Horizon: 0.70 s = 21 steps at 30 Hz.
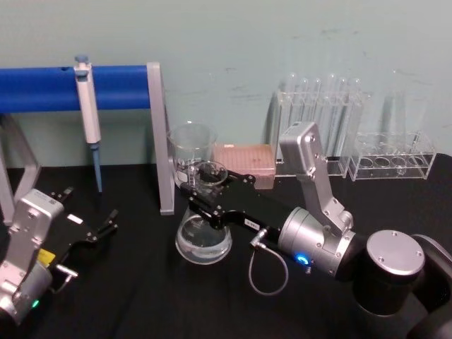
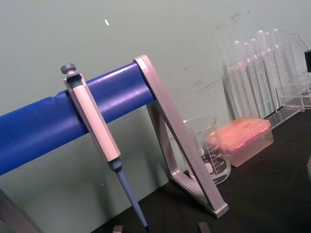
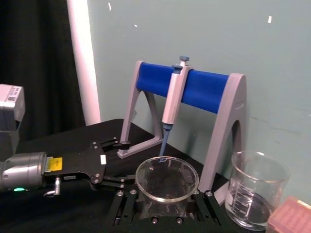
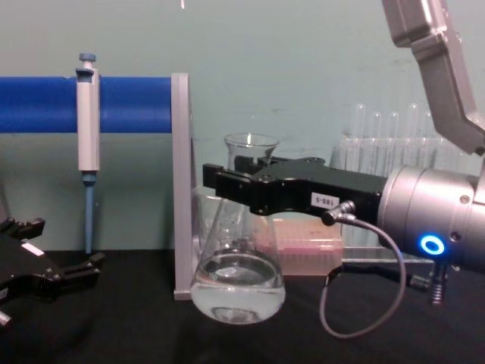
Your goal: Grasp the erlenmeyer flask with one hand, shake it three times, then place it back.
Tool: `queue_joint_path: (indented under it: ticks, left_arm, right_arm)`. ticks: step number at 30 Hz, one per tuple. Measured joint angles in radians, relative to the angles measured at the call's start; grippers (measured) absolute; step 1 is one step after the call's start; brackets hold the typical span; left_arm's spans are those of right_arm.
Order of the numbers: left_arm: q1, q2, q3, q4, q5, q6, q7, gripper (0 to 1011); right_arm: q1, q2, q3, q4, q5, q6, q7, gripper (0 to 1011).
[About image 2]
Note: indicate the clear glass beaker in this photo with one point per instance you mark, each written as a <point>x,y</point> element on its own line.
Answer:
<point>219,170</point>

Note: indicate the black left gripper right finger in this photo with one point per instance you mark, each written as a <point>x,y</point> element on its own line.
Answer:
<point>204,228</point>

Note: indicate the grey stand with blue bar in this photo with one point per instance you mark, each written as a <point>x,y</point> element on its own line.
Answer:
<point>36,128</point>

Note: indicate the clear acrylic test tube rack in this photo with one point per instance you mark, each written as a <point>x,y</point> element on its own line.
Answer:
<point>289,114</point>

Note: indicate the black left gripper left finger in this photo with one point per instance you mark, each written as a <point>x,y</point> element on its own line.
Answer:
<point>118,229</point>

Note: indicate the orange pipette tip box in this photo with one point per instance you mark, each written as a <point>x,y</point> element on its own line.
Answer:
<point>243,138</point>

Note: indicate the small clear acrylic rack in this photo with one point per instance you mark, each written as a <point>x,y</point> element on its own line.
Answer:
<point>305,85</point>

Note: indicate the black box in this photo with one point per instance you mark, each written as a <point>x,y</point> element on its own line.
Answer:
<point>308,60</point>

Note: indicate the black table cloth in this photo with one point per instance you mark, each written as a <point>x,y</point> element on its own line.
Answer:
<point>267,194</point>

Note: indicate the clear glass test tube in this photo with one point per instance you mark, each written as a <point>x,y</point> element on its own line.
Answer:
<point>268,43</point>
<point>262,41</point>
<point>255,52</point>
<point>239,55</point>
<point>247,55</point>

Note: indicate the white and grey pipette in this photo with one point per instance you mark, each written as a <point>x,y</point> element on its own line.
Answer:
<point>93,116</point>

